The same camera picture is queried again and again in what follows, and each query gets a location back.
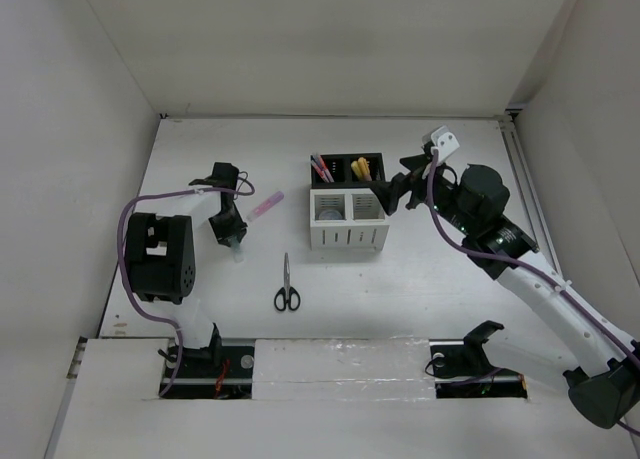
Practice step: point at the aluminium rail right side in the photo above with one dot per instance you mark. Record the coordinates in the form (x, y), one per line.
(533, 209)

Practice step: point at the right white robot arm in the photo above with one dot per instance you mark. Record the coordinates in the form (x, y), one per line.
(601, 372)

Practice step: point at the clear jar of clips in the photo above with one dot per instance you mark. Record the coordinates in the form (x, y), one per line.
(330, 215)

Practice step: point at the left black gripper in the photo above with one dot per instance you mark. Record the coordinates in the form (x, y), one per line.
(235, 230)

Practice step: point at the green highlighter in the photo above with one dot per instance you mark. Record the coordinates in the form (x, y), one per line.
(237, 250)

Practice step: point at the yellow highlighter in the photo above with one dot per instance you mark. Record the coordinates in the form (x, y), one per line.
(356, 170)

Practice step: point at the black handled scissors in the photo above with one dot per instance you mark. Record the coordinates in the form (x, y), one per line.
(287, 298)

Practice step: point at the orange highlighter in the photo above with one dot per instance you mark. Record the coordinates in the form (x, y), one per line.
(364, 169)

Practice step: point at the orange pen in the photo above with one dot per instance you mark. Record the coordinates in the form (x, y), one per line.
(326, 169)

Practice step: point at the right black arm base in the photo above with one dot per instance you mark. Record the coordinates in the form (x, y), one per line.
(461, 370)

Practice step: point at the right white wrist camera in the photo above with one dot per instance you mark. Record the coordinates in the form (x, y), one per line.
(443, 140)

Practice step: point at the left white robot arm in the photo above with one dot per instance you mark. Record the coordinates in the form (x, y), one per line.
(157, 260)

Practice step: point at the pink red pen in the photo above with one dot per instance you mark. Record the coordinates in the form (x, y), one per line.
(325, 178)

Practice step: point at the black two-slot pen holder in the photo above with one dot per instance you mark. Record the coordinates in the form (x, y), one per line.
(339, 166)

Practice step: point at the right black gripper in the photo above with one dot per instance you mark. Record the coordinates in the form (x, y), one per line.
(391, 191)

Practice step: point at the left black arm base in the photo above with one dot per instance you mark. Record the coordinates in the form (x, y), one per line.
(230, 377)

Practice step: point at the white two-slot pen holder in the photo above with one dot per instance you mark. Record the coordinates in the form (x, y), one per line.
(364, 226)

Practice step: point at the pink highlighter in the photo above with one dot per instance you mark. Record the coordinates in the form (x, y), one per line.
(265, 206)

